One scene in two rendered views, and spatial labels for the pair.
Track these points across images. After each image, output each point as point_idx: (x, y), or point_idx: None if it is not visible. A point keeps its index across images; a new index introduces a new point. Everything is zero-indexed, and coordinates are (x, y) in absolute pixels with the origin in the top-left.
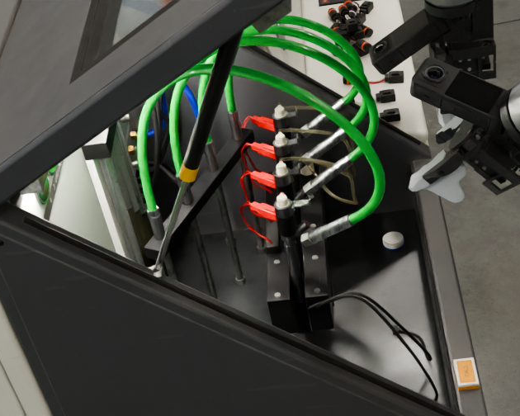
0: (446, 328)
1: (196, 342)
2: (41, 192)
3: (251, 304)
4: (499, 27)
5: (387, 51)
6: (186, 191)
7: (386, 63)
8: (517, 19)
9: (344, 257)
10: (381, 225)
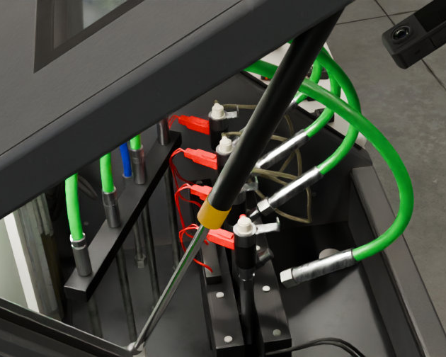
0: None
1: None
2: None
3: (174, 339)
4: (341, 27)
5: (413, 38)
6: (203, 241)
7: (411, 54)
8: (357, 20)
9: (277, 280)
10: (313, 241)
